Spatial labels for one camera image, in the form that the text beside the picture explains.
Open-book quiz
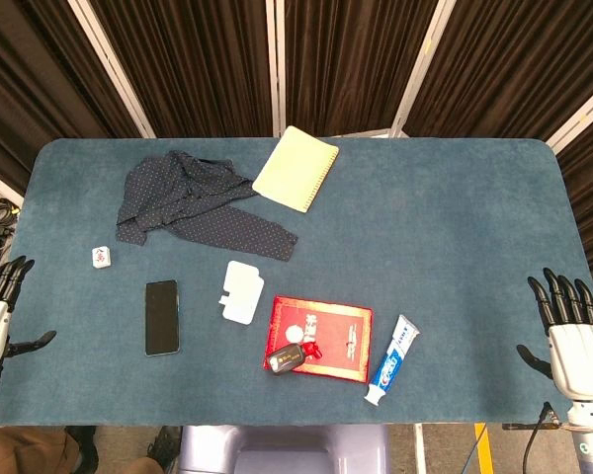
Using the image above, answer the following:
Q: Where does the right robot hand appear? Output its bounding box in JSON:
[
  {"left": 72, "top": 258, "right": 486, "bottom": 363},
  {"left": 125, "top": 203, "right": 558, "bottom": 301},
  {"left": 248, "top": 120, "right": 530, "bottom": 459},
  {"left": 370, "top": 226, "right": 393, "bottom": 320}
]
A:
[{"left": 516, "top": 267, "right": 593, "bottom": 402}]

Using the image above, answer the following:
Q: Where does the black smartphone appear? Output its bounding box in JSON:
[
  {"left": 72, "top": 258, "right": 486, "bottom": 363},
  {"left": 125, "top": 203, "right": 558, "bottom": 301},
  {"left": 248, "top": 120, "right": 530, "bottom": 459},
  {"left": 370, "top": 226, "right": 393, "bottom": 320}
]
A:
[{"left": 144, "top": 278, "right": 182, "bottom": 357}]

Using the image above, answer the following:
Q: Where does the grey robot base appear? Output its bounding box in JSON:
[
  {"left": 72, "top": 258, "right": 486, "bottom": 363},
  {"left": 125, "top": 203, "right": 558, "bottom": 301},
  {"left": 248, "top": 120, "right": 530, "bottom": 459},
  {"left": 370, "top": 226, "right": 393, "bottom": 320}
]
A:
[{"left": 177, "top": 424, "right": 391, "bottom": 474}]

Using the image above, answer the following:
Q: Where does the white folding phone stand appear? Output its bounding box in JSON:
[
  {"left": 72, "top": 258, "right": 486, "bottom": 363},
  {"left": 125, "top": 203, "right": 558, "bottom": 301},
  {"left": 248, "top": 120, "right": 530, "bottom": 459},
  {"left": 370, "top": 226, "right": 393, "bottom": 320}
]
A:
[{"left": 218, "top": 260, "right": 265, "bottom": 326}]

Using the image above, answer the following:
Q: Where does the brown trouser leg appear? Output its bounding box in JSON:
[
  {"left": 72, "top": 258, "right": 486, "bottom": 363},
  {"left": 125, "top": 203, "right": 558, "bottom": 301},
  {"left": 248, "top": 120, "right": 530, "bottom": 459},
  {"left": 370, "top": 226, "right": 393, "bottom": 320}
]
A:
[{"left": 0, "top": 427, "right": 83, "bottom": 474}]

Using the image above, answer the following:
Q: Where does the white mahjong tile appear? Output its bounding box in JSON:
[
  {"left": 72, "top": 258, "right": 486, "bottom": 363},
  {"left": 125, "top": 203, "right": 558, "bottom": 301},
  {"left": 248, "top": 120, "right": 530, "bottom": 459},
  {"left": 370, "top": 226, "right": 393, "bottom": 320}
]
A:
[{"left": 91, "top": 245, "right": 114, "bottom": 270}]

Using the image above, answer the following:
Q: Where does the yellow floor tape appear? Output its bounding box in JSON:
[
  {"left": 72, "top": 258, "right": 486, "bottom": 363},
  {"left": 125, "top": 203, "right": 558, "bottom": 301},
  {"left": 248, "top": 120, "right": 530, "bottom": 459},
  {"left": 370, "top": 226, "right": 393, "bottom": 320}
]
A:
[{"left": 473, "top": 423, "right": 493, "bottom": 474}]

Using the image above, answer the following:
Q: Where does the black shoe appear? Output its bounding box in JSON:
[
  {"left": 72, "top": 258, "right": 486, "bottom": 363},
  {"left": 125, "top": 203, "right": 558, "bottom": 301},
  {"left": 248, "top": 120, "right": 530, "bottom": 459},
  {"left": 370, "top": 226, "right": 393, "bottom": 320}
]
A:
[
  {"left": 63, "top": 425, "right": 99, "bottom": 471},
  {"left": 146, "top": 425, "right": 183, "bottom": 470}
]

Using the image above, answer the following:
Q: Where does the blue felt table cover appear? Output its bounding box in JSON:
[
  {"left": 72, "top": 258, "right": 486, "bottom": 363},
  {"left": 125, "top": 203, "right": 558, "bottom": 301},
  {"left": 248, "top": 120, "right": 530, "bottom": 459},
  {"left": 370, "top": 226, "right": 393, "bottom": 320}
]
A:
[{"left": 0, "top": 136, "right": 593, "bottom": 427}]

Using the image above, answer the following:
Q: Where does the blue white toothpaste tube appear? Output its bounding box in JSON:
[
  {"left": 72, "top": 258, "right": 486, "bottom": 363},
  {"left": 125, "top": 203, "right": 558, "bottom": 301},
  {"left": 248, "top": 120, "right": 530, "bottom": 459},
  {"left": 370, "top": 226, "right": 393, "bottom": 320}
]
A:
[{"left": 364, "top": 314, "right": 422, "bottom": 407}]

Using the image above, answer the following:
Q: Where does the navy dotted cloth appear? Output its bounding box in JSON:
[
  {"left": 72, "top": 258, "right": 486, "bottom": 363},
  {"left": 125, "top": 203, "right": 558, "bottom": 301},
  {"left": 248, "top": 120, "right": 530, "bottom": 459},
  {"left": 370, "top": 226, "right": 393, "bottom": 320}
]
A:
[{"left": 115, "top": 149, "right": 299, "bottom": 263}]

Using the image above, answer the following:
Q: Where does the red certificate folder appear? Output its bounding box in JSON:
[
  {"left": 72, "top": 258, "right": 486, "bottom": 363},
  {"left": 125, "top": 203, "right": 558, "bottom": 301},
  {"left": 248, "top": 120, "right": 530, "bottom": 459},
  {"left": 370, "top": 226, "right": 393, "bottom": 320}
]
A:
[{"left": 262, "top": 294, "right": 376, "bottom": 385}]

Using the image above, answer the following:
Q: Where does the brown pleated screen curtain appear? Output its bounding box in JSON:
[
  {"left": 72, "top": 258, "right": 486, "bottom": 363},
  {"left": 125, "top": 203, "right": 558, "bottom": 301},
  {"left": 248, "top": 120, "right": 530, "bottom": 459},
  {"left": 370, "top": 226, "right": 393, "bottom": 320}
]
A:
[
  {"left": 0, "top": 0, "right": 129, "bottom": 194},
  {"left": 91, "top": 0, "right": 278, "bottom": 139},
  {"left": 409, "top": 0, "right": 593, "bottom": 142},
  {"left": 284, "top": 0, "right": 444, "bottom": 137}
]

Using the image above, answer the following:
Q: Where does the black ink bottle red cap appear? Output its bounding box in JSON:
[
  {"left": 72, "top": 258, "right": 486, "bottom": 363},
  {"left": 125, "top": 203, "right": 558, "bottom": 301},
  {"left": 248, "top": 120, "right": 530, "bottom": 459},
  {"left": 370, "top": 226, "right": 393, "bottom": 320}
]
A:
[{"left": 265, "top": 340, "right": 324, "bottom": 376}]

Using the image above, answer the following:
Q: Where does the yellow spiral notebook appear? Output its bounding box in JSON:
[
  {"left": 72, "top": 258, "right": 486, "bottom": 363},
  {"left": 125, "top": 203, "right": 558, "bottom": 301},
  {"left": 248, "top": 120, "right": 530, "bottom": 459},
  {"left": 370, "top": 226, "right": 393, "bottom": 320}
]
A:
[{"left": 251, "top": 125, "right": 341, "bottom": 214}]

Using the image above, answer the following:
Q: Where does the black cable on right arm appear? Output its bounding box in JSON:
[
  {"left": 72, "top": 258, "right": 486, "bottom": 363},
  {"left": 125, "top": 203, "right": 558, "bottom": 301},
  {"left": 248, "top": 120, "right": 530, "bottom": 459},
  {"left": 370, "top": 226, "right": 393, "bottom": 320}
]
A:
[{"left": 522, "top": 401, "right": 557, "bottom": 474}]

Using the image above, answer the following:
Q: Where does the white screen frame post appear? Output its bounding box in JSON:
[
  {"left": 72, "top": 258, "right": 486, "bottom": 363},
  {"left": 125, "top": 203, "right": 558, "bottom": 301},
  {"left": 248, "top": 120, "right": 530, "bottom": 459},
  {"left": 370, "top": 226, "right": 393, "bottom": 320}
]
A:
[
  {"left": 67, "top": 0, "right": 157, "bottom": 139},
  {"left": 389, "top": 0, "right": 459, "bottom": 139},
  {"left": 265, "top": 0, "right": 288, "bottom": 138},
  {"left": 546, "top": 73, "right": 593, "bottom": 154}
]

